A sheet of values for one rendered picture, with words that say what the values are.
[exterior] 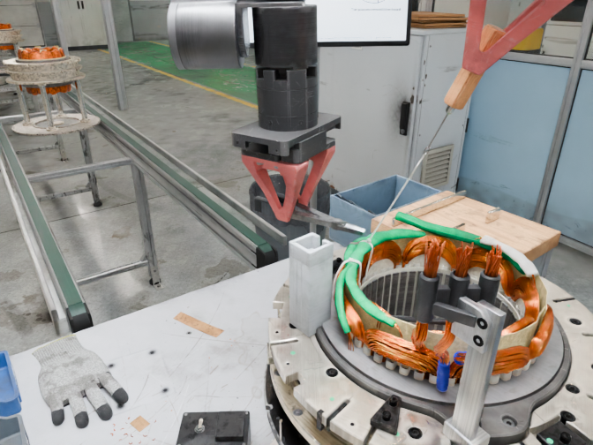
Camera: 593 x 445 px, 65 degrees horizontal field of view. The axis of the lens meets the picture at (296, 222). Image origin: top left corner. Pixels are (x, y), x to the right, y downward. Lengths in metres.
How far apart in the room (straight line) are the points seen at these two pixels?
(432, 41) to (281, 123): 2.28
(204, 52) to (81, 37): 13.46
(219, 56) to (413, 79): 2.28
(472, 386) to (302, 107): 0.26
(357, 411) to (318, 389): 0.04
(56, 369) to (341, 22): 1.11
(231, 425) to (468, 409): 0.43
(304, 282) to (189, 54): 0.22
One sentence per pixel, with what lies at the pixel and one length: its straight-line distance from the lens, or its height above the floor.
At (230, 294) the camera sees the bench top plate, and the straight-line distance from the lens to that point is 1.05.
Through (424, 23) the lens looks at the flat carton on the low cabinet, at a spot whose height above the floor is 1.22.
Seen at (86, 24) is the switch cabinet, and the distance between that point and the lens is 13.90.
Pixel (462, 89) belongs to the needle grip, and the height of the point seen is 1.31.
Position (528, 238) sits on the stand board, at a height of 1.06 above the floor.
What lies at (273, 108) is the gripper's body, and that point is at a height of 1.29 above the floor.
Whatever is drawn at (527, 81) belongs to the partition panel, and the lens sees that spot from 2.99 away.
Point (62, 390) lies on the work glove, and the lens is 0.89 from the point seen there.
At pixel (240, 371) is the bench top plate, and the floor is 0.78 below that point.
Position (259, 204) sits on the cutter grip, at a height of 1.18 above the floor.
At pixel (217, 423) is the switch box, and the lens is 0.72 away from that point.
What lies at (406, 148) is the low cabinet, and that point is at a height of 0.57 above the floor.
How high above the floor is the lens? 1.38
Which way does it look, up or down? 26 degrees down
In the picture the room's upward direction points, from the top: straight up
